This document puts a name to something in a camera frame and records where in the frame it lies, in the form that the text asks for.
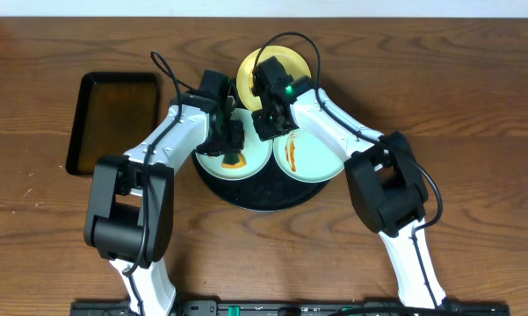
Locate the green yellow sponge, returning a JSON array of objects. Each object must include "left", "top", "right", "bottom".
[{"left": 221, "top": 152, "right": 247, "bottom": 169}]

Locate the light green plate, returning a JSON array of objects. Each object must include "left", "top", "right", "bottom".
[
  {"left": 273, "top": 129, "right": 344, "bottom": 183},
  {"left": 195, "top": 108, "right": 272, "bottom": 181}
]

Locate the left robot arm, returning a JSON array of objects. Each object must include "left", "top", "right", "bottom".
[{"left": 83, "top": 93, "right": 243, "bottom": 315}]

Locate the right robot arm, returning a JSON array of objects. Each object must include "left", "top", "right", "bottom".
[{"left": 252, "top": 74, "right": 446, "bottom": 309}]

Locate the round black tray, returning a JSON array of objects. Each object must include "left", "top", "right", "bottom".
[{"left": 191, "top": 78, "right": 335, "bottom": 212}]

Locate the black rectangular water tray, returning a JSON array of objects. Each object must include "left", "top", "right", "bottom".
[{"left": 65, "top": 72, "right": 160, "bottom": 176}]

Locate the yellow plate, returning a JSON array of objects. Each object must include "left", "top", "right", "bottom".
[{"left": 236, "top": 46, "right": 311, "bottom": 111}]

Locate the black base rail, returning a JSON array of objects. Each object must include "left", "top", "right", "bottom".
[{"left": 69, "top": 300, "right": 510, "bottom": 316}]

